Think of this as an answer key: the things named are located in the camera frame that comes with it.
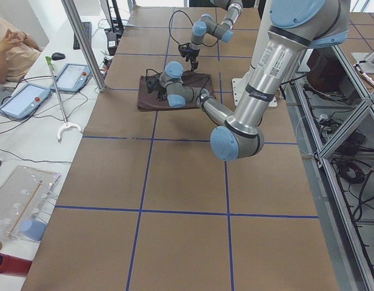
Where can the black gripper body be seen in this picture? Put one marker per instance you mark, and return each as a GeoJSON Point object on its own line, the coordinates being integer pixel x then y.
{"type": "Point", "coordinates": [161, 91]}
{"type": "Point", "coordinates": [191, 54]}

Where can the dark brown t-shirt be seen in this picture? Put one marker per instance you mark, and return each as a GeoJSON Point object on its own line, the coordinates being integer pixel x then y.
{"type": "Point", "coordinates": [182, 93]}

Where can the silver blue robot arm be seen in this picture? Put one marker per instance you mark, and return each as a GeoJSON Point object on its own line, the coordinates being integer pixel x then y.
{"type": "Point", "coordinates": [207, 26]}
{"type": "Point", "coordinates": [293, 26]}

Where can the black box with label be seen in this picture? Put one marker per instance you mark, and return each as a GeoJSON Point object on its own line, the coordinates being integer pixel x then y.
{"type": "Point", "coordinates": [112, 41]}

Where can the far teach pendant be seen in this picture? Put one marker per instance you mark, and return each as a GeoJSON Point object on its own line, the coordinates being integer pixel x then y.
{"type": "Point", "coordinates": [72, 77]}

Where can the teach pendant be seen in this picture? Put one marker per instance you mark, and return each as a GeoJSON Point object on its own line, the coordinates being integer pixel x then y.
{"type": "Point", "coordinates": [24, 102]}
{"type": "Point", "coordinates": [72, 77]}

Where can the black computer mouse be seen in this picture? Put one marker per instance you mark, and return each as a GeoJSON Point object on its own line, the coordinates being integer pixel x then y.
{"type": "Point", "coordinates": [57, 56]}

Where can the reacher grabber stick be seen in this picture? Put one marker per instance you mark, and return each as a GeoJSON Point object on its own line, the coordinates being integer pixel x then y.
{"type": "Point", "coordinates": [66, 123]}

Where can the near teach pendant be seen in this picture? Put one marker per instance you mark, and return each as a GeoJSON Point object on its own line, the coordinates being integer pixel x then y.
{"type": "Point", "coordinates": [24, 102]}

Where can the person in beige shirt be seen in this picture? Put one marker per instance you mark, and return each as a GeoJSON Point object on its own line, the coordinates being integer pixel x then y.
{"type": "Point", "coordinates": [18, 52]}

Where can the wooden stick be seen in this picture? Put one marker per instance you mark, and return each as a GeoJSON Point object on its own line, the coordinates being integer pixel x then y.
{"type": "Point", "coordinates": [21, 212]}

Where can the clear acrylic box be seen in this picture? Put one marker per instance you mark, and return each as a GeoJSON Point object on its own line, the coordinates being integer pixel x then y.
{"type": "Point", "coordinates": [15, 191]}

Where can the blue cup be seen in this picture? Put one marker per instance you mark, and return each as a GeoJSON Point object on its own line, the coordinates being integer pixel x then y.
{"type": "Point", "coordinates": [33, 229]}

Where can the red cylinder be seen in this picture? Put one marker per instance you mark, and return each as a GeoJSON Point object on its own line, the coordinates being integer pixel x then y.
{"type": "Point", "coordinates": [14, 266]}

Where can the wrist black camera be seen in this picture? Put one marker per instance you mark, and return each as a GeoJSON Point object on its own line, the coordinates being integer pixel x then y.
{"type": "Point", "coordinates": [152, 83]}
{"type": "Point", "coordinates": [184, 50]}

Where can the aluminium frame post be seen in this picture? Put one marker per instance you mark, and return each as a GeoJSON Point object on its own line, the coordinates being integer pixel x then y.
{"type": "Point", "coordinates": [75, 22]}

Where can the aluminium frame rail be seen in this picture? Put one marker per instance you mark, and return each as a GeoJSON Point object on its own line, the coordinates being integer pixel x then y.
{"type": "Point", "coordinates": [335, 132]}

